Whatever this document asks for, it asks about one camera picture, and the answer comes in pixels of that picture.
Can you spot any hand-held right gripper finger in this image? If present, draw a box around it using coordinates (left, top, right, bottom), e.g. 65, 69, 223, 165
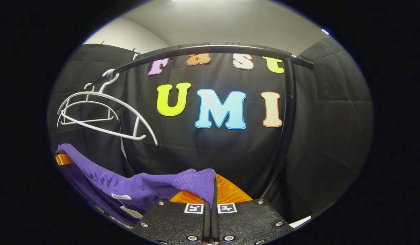
211, 174, 294, 245
131, 190, 211, 245

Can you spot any purple ribbed jacket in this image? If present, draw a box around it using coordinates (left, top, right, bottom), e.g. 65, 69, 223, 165
57, 144, 217, 228

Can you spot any white clothes hanger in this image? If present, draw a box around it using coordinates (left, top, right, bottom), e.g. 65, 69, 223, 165
57, 69, 158, 147
57, 83, 119, 127

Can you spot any black clothes rack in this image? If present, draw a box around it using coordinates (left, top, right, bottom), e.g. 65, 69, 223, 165
85, 44, 314, 201

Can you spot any black backdrop cloth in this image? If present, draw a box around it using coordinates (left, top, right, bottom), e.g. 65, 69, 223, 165
48, 36, 374, 225

